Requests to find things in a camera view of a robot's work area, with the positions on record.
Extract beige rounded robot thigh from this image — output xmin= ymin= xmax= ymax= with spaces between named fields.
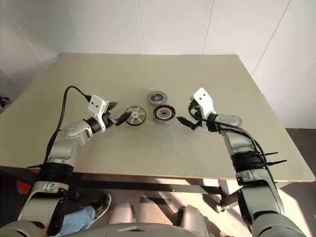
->
xmin=110 ymin=202 xmax=135 ymax=225
xmin=181 ymin=204 xmax=210 ymax=237

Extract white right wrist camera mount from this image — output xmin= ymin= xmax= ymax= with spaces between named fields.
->
xmin=193 ymin=87 xmax=217 ymax=124

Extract silver pulley wheel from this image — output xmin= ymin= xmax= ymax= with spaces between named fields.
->
xmin=124 ymin=105 xmax=147 ymax=127

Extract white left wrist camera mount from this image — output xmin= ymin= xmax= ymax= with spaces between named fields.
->
xmin=87 ymin=94 xmax=110 ymax=132

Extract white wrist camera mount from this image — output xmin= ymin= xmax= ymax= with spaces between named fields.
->
xmin=87 ymin=94 xmax=110 ymax=132
xmin=193 ymin=87 xmax=217 ymax=124

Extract black metal table frame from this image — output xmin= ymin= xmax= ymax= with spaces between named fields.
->
xmin=66 ymin=172 xmax=241 ymax=213

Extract blue jeans leg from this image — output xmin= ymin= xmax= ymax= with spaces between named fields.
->
xmin=58 ymin=206 xmax=97 ymax=237

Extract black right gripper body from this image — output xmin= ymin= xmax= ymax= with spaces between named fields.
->
xmin=187 ymin=102 xmax=202 ymax=124

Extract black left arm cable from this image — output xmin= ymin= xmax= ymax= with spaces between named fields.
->
xmin=44 ymin=85 xmax=93 ymax=163

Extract dark background equipment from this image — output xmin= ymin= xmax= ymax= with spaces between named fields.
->
xmin=0 ymin=96 xmax=11 ymax=115

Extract grey stator housing copper coils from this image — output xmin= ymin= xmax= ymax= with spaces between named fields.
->
xmin=151 ymin=105 xmax=176 ymax=124

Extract camouflage sneaker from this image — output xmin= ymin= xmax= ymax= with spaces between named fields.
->
xmin=90 ymin=194 xmax=112 ymax=222

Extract grey robot torso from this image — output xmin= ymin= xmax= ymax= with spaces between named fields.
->
xmin=106 ymin=222 xmax=188 ymax=237

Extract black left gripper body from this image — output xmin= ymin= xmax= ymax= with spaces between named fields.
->
xmin=102 ymin=112 xmax=119 ymax=130

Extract red orange object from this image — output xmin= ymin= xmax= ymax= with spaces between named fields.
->
xmin=16 ymin=180 xmax=33 ymax=196

